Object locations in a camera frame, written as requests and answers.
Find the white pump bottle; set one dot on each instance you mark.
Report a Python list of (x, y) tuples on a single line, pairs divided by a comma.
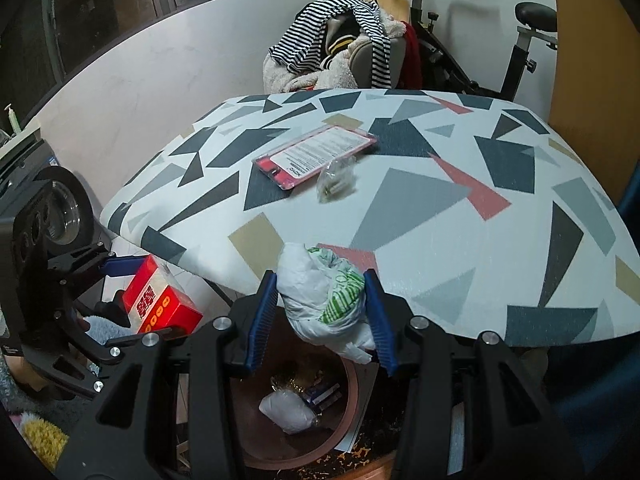
[(12, 122)]

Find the black exercise bike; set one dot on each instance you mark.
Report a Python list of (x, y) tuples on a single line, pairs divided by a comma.
[(517, 65)]

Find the white green-printed plastic bag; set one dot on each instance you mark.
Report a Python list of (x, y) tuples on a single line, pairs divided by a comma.
[(310, 290)]

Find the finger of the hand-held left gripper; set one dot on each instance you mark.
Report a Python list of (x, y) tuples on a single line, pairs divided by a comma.
[(122, 266), (107, 360)]

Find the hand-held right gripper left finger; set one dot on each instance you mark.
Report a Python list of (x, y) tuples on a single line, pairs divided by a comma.
[(262, 320)]

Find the dark slipper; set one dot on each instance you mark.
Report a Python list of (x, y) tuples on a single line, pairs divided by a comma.
[(112, 310)]

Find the small blue white box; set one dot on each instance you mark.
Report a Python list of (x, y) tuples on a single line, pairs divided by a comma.
[(322, 395)]

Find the black white striped shirt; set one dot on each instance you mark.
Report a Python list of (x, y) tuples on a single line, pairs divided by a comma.
[(305, 35)]

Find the white paper sheets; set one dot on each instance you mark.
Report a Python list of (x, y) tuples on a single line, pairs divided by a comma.
[(362, 410)]

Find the light blue fluffy rug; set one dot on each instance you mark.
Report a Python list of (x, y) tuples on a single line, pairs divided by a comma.
[(60, 410)]

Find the brown round bin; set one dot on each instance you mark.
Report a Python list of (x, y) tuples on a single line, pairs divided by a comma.
[(250, 440)]

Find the red garment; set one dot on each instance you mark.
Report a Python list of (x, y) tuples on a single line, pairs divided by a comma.
[(414, 55)]

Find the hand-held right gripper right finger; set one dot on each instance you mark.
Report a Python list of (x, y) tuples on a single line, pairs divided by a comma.
[(382, 330)]

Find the gold foil wrapper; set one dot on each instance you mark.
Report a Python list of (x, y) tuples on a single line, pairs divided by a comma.
[(300, 382)]

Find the small clear bag of hardware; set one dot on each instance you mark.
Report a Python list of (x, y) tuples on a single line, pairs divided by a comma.
[(335, 182)]

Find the geometric patterned tablecloth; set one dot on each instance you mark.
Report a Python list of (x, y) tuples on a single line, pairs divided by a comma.
[(450, 240)]

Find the orange wooden door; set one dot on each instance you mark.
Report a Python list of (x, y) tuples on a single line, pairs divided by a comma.
[(595, 85)]

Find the yellow fluffy item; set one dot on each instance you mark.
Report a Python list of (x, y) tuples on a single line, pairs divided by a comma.
[(42, 435)]

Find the red paper box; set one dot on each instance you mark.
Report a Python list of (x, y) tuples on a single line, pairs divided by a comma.
[(160, 300)]

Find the pink blister pack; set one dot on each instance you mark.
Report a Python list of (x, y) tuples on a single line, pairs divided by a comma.
[(320, 152)]

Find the beige chair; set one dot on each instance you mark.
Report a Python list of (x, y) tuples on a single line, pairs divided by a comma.
[(362, 57)]

